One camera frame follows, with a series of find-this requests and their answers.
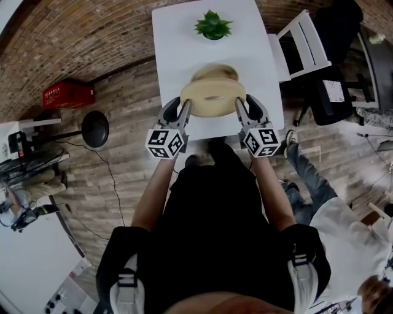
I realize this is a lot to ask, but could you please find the dark desk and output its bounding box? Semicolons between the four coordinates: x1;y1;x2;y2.
357;24;393;114

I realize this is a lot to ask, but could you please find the white square table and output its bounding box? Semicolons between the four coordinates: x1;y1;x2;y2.
151;0;286;142

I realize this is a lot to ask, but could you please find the beige woven basket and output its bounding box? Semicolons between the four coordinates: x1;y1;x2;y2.
189;63;240;86
179;80;246;118

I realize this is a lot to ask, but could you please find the long white table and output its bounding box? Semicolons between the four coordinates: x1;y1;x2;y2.
0;199;99;314

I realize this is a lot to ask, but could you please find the white printed paper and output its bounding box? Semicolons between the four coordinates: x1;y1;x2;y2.
322;79;344;102

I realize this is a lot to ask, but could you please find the group of black knobs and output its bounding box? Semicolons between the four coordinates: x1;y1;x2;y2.
45;293;66;311

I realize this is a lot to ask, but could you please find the right grey backpack strap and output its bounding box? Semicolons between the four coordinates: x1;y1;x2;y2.
287;253;320;310

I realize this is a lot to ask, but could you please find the red plastic crate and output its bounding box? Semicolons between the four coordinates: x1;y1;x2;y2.
42;81;95;110

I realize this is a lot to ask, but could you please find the grey backpack strap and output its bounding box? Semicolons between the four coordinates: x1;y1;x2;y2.
287;253;320;310
109;253;147;314

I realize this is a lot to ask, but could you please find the black standing fan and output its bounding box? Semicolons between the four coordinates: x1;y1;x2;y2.
0;110;110;186

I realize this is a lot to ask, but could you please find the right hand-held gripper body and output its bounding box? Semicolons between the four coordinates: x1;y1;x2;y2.
238;120;282;158

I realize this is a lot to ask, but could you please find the person's left forearm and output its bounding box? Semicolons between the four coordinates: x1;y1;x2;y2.
131;158;176;232

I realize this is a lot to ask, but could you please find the person's black clothing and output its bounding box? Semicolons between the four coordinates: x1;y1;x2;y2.
95;139;332;314

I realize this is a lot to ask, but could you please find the person's right forearm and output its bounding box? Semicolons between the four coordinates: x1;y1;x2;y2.
252;155;297;232

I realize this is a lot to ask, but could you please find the person's face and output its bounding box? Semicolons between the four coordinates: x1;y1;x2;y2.
170;291;295;314

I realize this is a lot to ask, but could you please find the black floor cable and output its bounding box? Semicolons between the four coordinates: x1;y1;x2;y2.
55;140;126;228

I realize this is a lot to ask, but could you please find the small white stand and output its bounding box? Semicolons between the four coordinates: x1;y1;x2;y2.
0;118;62;160

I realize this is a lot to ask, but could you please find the green potted plant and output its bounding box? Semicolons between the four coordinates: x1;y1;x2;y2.
194;9;233;41

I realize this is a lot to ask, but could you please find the white slatted chair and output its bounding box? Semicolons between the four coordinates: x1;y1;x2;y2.
267;9;332;83

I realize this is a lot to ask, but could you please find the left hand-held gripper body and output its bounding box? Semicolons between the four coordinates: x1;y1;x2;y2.
144;120;190;161

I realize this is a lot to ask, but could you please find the left grey backpack strap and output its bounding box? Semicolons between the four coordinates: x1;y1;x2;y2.
109;253;147;314

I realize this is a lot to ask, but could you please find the black office chair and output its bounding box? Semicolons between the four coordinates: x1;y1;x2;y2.
293;0;374;127

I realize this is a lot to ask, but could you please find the black device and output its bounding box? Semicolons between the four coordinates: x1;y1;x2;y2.
7;131;27;159

